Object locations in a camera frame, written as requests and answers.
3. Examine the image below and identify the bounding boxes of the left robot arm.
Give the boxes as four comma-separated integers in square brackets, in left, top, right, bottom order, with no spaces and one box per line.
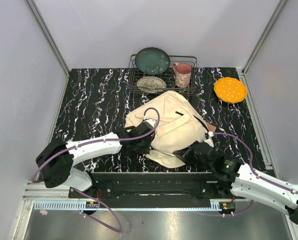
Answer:
[36,119,157,198]

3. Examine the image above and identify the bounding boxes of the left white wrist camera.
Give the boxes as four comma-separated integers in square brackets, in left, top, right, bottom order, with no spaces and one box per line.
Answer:
[142,115,157,130]

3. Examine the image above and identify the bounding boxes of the orange dotted plate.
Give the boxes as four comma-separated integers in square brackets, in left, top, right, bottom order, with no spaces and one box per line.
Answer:
[213,77,247,104]

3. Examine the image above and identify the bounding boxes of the dark green ceramic plate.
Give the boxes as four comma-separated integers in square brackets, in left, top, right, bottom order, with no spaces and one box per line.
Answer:
[135,47,170,75]

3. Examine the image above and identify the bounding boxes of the patterned beige small plate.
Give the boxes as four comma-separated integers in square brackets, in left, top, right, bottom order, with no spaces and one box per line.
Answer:
[136,76,167,94]

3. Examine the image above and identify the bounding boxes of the pink patterned mug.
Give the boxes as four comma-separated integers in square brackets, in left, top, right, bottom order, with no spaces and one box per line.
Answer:
[173,62,192,88]

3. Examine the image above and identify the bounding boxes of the cream canvas student bag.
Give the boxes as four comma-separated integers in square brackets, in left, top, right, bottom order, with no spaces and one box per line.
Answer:
[125,90,214,169]

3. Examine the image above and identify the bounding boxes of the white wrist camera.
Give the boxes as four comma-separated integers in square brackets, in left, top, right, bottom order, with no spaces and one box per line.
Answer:
[203,131,214,148]
[142,115,157,130]

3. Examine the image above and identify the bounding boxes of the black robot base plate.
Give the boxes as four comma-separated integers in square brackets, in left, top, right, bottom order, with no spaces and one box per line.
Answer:
[83,172,233,209]

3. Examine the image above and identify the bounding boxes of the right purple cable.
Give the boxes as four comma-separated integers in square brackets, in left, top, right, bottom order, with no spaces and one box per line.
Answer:
[212,132,298,217]

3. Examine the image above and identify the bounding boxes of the black wire dish rack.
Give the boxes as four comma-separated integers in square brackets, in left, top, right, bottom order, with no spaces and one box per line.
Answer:
[127,54,198,97]

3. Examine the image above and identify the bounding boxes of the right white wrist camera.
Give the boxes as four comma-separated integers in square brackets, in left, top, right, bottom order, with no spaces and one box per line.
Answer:
[203,131,214,148]

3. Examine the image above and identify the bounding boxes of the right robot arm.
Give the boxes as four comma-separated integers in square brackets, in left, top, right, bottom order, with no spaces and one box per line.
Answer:
[174,142,298,225]

